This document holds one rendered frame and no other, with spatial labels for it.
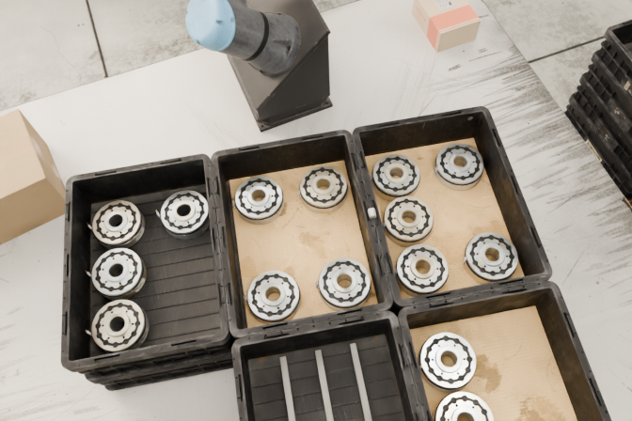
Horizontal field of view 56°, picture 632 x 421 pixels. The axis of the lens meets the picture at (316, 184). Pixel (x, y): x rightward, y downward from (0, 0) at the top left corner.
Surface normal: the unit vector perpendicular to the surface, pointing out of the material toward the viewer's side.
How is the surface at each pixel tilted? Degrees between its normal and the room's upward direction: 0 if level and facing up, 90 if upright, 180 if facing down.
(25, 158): 0
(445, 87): 0
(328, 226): 0
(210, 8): 46
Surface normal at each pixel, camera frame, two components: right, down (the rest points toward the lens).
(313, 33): -0.67, -0.11
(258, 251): -0.04, -0.48
